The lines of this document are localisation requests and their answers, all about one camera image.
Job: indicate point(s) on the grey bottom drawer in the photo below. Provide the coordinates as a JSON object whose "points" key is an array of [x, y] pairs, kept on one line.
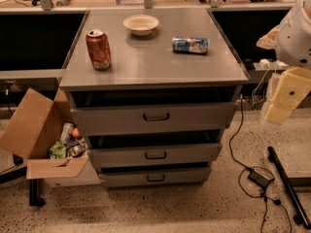
{"points": [[158, 177]]}

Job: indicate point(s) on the orange fruit in box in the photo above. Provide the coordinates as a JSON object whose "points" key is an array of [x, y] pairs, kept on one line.
{"points": [[76, 133]]}

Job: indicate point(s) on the black table leg foot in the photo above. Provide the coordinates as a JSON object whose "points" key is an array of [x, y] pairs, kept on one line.
{"points": [[35, 198]]}

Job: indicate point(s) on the grey top drawer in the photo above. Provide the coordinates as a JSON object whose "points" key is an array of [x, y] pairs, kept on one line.
{"points": [[153, 119]]}

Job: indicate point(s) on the crushed blue soda can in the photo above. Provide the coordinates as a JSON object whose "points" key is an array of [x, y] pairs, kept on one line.
{"points": [[190, 45]]}

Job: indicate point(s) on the silver can in box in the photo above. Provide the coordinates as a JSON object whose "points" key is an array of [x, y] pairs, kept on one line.
{"points": [[66, 132]]}

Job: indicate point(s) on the grey drawer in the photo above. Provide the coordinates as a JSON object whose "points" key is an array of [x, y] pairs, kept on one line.
{"points": [[158, 177], [153, 119], [155, 155]]}

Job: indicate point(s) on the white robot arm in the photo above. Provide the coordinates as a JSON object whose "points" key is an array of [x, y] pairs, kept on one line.
{"points": [[291, 40]]}

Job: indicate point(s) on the black power adapter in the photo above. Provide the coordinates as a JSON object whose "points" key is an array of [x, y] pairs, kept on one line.
{"points": [[260, 179]]}

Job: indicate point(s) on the white paper bowl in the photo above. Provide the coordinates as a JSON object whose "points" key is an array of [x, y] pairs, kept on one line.
{"points": [[141, 25]]}

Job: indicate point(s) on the black floor stand bar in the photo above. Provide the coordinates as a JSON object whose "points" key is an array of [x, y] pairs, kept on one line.
{"points": [[300, 218]]}

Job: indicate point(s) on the green snack bag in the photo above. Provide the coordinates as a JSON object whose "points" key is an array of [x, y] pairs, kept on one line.
{"points": [[58, 150]]}

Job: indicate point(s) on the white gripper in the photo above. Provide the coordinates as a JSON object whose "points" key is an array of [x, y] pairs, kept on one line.
{"points": [[293, 39]]}

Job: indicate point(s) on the white power strip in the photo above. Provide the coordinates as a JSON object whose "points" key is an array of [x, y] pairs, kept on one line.
{"points": [[265, 63]]}

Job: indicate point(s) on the crushed can in box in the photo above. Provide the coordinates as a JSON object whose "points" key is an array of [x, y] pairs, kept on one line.
{"points": [[77, 149]]}

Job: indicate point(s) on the grey drawer cabinet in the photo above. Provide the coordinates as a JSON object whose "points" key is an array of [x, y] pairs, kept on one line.
{"points": [[146, 71]]}

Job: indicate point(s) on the red soda can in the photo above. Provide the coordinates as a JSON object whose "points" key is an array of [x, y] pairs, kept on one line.
{"points": [[98, 49]]}

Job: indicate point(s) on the open cardboard box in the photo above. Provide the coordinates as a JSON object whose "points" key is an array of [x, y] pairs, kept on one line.
{"points": [[33, 129]]}

